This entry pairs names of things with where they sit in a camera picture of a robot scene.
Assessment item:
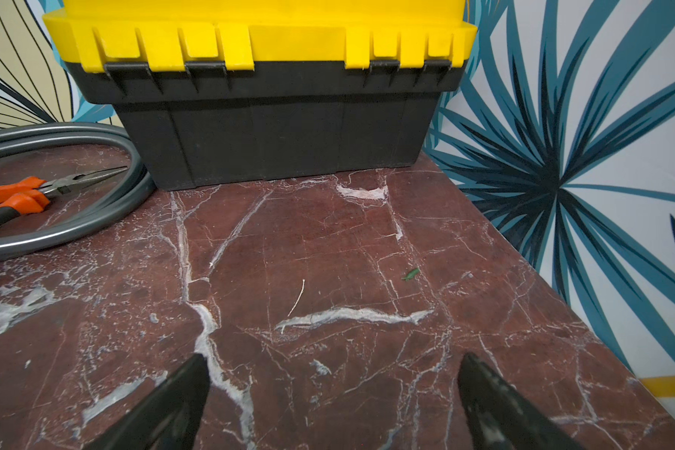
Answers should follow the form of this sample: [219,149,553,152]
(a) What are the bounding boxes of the red handled pliers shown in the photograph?
[0,166,129,227]

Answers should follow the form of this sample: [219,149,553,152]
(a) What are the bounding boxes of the yellow and black toolbox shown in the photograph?
[43,1,477,191]

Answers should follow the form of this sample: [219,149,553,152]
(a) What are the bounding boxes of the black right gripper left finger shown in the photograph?
[85,354,210,449]

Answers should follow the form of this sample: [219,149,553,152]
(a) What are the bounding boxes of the coiled black cable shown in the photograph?
[0,122,159,266]

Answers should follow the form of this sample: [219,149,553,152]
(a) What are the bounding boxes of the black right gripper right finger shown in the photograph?
[457,352,582,449]

